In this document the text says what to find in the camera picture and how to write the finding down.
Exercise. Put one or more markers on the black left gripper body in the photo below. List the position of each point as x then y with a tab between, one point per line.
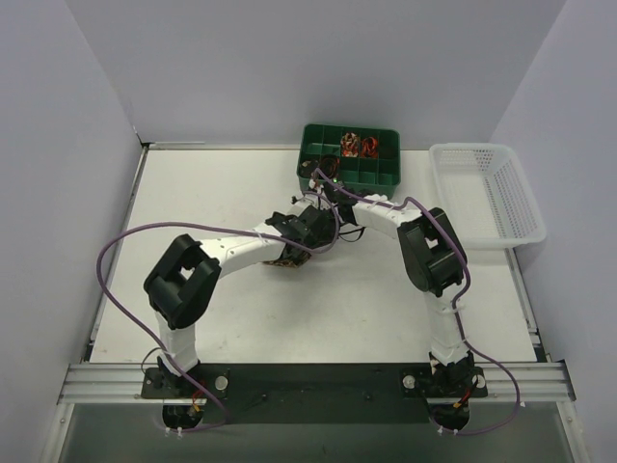
293	252

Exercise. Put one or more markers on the aluminium front rail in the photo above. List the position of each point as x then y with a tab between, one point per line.
122	383

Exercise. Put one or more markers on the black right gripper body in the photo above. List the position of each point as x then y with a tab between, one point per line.
327	172

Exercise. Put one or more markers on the rolled dark brown tie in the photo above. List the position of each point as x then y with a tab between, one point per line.
306	168

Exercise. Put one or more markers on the rolled cream paisley tie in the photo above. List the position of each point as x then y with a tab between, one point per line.
350	145

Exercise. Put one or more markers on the paisley patterned necktie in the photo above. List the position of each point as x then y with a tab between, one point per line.
289	262

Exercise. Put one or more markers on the rolled red black tie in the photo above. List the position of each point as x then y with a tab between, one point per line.
329	165

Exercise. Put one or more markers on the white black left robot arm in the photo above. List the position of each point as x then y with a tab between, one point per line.
182	282

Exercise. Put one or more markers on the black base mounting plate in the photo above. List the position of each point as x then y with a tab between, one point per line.
314	393

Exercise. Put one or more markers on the rolled orange black tie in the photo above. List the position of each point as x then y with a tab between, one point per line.
369	147

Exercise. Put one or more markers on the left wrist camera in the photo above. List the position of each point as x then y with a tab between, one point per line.
305	198

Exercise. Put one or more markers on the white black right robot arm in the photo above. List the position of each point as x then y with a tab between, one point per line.
435	264

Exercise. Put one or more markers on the white perforated plastic basket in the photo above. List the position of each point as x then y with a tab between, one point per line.
485	194

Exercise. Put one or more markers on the green compartment organizer box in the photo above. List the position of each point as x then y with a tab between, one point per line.
381	175

